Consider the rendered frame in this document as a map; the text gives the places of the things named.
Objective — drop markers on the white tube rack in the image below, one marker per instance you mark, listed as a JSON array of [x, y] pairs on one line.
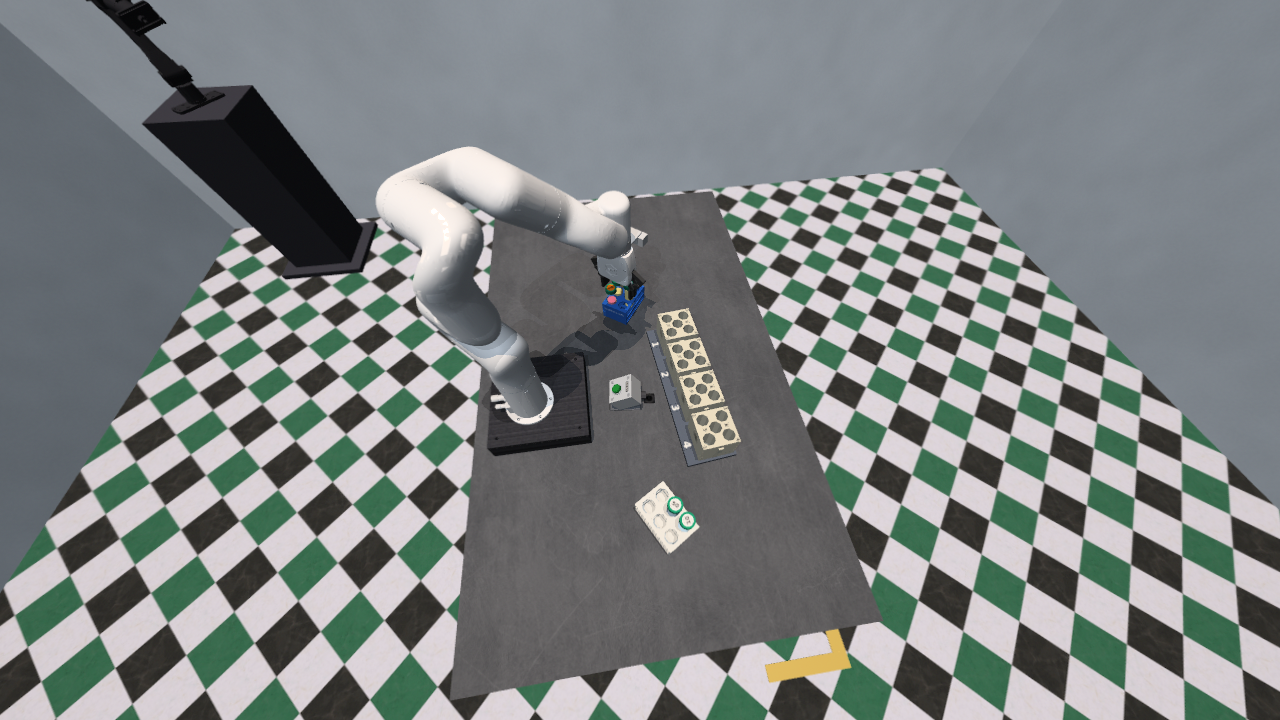
[[671, 532]]

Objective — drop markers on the blue tube rack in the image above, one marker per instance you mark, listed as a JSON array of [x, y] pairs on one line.
[[619, 311]]

